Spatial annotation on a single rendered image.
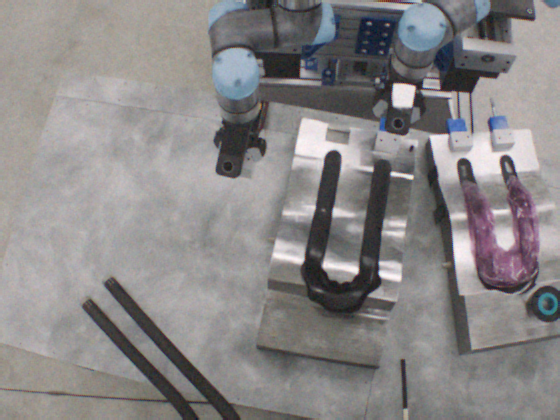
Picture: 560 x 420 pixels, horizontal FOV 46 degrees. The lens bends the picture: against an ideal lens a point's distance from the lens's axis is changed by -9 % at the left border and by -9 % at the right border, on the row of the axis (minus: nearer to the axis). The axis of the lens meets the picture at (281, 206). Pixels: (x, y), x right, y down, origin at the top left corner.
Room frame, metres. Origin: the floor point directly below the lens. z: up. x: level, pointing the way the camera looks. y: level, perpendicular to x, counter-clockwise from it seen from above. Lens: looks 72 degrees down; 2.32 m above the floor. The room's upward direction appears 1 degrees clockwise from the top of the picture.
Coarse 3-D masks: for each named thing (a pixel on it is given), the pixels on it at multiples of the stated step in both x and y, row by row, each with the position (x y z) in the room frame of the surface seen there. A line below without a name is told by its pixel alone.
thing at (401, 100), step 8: (392, 80) 0.63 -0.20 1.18; (400, 80) 0.63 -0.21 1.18; (392, 88) 0.61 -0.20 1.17; (400, 88) 0.61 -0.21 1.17; (408, 88) 0.61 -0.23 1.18; (392, 96) 0.60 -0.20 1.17; (400, 96) 0.60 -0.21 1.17; (408, 96) 0.60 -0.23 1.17; (392, 104) 0.59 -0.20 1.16; (400, 104) 0.59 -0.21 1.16; (408, 104) 0.59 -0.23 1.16; (392, 112) 0.57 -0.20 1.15; (400, 112) 0.57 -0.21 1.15; (408, 112) 0.57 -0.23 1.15; (392, 120) 0.56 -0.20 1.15; (400, 120) 0.56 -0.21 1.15; (408, 120) 0.56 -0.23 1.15; (384, 128) 0.55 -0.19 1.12; (392, 128) 0.55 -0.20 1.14; (400, 128) 0.55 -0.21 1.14; (408, 128) 0.55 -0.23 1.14
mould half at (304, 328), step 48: (336, 144) 0.62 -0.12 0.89; (288, 192) 0.51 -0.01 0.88; (288, 240) 0.40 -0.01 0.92; (336, 240) 0.40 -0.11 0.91; (384, 240) 0.40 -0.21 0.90; (288, 288) 0.30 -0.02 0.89; (384, 288) 0.29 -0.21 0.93; (288, 336) 0.21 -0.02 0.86; (336, 336) 0.21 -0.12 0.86; (384, 336) 0.21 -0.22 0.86
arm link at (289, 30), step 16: (288, 0) 0.70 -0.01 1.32; (304, 0) 0.70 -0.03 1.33; (320, 0) 0.71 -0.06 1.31; (272, 16) 0.69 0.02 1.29; (288, 16) 0.69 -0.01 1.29; (304, 16) 0.68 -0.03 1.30; (320, 16) 0.69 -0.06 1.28; (288, 32) 0.67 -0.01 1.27; (304, 32) 0.67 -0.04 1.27; (320, 32) 0.67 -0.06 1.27
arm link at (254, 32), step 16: (208, 16) 0.71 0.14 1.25; (224, 16) 0.69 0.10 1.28; (240, 16) 0.69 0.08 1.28; (256, 16) 0.69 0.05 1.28; (208, 32) 0.68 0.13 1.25; (224, 32) 0.66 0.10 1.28; (240, 32) 0.66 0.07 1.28; (256, 32) 0.66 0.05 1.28; (272, 32) 0.66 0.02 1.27; (224, 48) 0.63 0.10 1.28; (256, 48) 0.65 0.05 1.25; (272, 48) 0.65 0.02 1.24
